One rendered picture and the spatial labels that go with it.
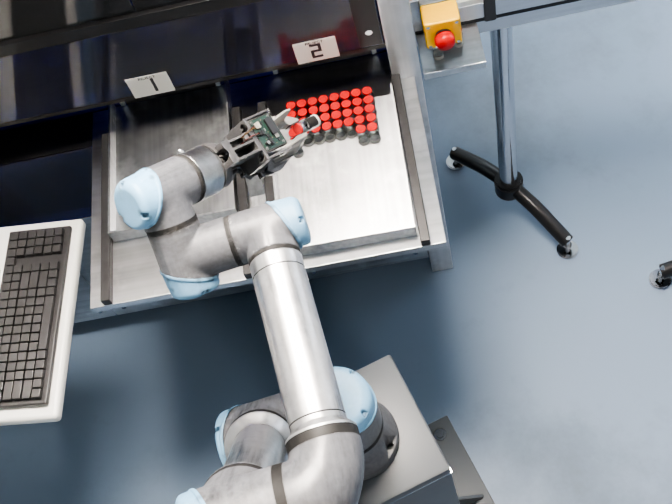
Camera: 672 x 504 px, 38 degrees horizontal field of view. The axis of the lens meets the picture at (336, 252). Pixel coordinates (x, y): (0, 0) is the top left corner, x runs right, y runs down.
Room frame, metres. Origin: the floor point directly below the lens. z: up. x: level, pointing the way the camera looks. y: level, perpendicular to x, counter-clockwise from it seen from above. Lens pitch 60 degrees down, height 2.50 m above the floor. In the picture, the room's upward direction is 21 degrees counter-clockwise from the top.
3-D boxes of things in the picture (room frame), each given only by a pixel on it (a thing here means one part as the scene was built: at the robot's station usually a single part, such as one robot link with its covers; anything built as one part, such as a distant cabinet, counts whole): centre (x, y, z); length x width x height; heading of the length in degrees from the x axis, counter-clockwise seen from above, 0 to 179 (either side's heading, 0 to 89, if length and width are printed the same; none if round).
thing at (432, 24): (1.28, -0.35, 0.99); 0.08 x 0.07 x 0.07; 168
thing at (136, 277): (1.18, 0.09, 0.87); 0.70 x 0.48 x 0.02; 78
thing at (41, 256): (1.10, 0.63, 0.82); 0.40 x 0.14 x 0.02; 163
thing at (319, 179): (1.11, -0.06, 0.90); 0.34 x 0.26 x 0.04; 168
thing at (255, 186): (1.10, 0.11, 0.91); 0.14 x 0.03 x 0.06; 168
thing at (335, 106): (1.23, -0.09, 0.90); 0.18 x 0.02 x 0.05; 78
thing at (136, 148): (1.29, 0.25, 0.90); 0.34 x 0.26 x 0.04; 168
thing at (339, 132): (1.19, -0.08, 0.90); 0.18 x 0.02 x 0.05; 78
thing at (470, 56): (1.32, -0.38, 0.87); 0.14 x 0.13 x 0.02; 168
